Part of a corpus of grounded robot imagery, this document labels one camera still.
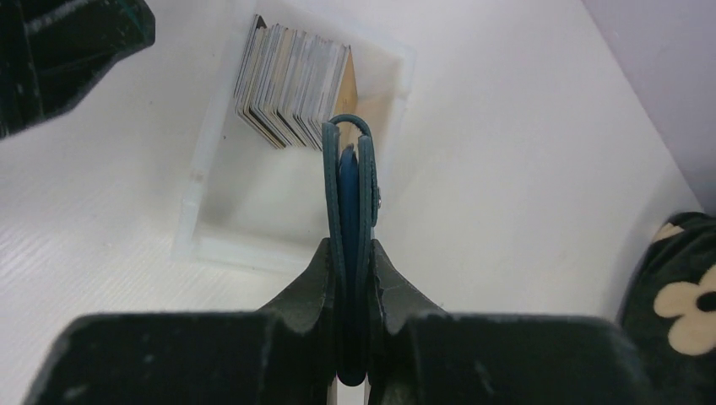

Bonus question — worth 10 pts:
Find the blue leather card holder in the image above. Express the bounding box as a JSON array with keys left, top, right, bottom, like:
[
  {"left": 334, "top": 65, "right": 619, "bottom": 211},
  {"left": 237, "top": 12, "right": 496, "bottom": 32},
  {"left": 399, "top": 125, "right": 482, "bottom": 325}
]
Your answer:
[{"left": 322, "top": 114, "right": 381, "bottom": 386}]

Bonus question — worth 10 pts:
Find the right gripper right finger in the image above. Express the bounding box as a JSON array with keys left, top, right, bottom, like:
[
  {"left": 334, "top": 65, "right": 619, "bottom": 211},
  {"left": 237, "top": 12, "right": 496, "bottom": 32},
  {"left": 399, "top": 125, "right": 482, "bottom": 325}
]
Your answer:
[{"left": 368, "top": 240, "right": 655, "bottom": 404}]

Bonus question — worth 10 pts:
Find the black floral patterned blanket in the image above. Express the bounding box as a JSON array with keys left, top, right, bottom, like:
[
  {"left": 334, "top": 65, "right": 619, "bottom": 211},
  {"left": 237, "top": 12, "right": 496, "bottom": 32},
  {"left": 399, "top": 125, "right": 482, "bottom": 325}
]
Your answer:
[{"left": 619, "top": 212, "right": 715, "bottom": 404}]

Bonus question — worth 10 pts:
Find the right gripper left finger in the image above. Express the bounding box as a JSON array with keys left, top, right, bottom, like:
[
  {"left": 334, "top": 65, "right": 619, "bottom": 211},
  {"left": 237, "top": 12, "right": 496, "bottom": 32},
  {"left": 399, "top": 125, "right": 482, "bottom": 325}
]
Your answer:
[{"left": 24, "top": 240, "right": 336, "bottom": 404}]

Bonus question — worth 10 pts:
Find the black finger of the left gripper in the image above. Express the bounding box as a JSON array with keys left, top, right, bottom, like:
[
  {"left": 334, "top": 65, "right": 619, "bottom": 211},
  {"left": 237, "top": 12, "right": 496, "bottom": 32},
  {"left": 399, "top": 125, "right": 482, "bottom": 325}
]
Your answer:
[{"left": 1, "top": 0, "right": 155, "bottom": 138}]

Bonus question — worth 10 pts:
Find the stack of credit cards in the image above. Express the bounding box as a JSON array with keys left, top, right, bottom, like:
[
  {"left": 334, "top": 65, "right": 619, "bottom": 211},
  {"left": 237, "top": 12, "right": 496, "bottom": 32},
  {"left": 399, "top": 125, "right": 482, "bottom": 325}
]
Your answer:
[{"left": 234, "top": 14, "right": 357, "bottom": 150}]

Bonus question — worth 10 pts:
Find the clear plastic card box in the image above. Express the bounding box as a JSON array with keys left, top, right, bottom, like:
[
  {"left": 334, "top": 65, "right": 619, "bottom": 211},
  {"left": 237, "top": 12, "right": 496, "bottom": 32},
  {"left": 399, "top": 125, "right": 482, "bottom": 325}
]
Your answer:
[{"left": 170, "top": 0, "right": 418, "bottom": 275}]

